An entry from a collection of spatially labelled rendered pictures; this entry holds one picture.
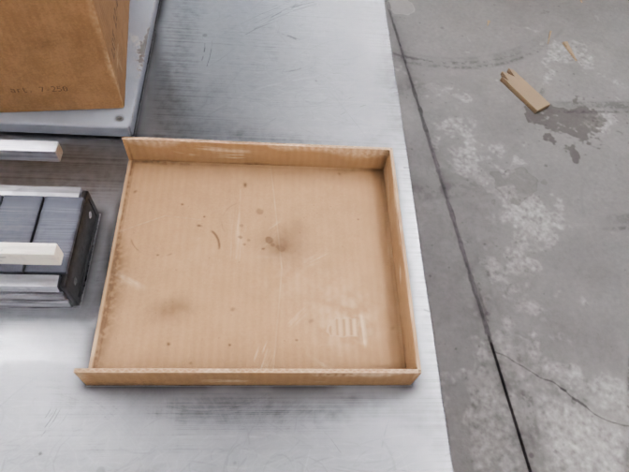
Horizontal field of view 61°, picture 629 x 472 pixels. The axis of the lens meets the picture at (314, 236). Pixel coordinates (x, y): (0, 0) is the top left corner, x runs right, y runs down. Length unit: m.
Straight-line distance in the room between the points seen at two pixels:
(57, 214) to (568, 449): 1.30
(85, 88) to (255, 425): 0.41
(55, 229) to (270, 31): 0.42
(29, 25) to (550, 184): 1.61
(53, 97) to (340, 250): 0.36
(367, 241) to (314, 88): 0.24
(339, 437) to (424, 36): 1.90
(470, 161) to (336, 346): 1.38
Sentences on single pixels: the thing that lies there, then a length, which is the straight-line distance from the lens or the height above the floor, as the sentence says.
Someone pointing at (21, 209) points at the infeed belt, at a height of 0.88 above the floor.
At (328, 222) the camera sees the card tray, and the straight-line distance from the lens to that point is 0.59.
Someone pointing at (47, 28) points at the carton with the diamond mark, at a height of 0.96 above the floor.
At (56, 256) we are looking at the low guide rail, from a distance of 0.51.
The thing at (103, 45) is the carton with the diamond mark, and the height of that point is 0.94.
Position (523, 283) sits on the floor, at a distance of 1.66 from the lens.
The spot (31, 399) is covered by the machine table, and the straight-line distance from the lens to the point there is 0.55.
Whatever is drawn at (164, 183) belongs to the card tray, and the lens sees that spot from 0.62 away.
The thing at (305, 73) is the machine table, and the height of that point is 0.83.
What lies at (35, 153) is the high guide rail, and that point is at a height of 0.96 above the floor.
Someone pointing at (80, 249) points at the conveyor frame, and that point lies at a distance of 0.57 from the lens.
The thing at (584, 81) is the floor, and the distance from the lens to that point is 2.33.
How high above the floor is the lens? 1.33
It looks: 59 degrees down
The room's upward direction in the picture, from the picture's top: 10 degrees clockwise
